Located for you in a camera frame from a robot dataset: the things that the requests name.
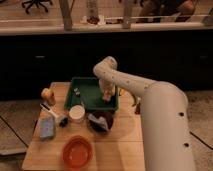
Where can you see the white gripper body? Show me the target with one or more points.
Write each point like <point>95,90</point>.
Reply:
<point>106,86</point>

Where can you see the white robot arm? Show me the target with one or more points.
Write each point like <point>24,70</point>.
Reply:
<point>165,130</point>

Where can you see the green plastic tray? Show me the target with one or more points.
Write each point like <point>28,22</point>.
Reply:
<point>91,95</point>

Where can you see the small dice in tray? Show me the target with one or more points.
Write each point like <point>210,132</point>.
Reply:
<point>77,92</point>

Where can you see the dark bowl with cloth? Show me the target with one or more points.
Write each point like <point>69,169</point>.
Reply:
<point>100,121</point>

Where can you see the white round cup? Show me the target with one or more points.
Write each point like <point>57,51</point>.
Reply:
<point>77,113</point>

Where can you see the blue sponge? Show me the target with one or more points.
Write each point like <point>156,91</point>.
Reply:
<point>47,128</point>

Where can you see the orange plastic bowl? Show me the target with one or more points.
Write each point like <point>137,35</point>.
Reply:
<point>76,153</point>

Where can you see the office chair base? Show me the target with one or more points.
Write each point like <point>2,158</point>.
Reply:
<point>29,3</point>

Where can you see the seated person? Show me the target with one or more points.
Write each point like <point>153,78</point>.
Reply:
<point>185,9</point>

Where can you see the white handled brush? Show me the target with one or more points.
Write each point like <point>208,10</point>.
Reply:
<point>60,119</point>

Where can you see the wooden post right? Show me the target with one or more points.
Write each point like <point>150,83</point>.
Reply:
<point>127,14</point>

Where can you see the wooden post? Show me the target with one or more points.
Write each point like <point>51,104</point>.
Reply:
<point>127,14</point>
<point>65,11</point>

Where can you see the wooden post left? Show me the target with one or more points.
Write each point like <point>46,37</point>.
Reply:
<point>65,11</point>

